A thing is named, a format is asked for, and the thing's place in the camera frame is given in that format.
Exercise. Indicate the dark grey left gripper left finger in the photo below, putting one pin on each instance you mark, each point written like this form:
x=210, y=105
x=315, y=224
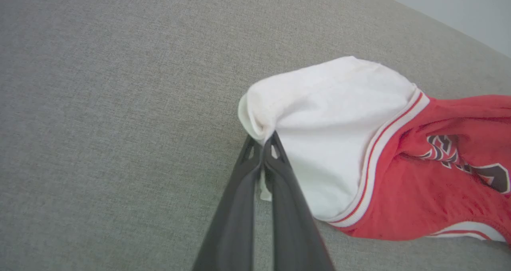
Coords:
x=235, y=215

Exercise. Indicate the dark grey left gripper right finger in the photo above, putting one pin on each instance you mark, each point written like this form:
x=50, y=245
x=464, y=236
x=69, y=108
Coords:
x=291, y=223

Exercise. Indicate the red and white basketball jersey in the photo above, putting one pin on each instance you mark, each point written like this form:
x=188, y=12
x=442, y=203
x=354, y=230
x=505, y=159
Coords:
x=339, y=135

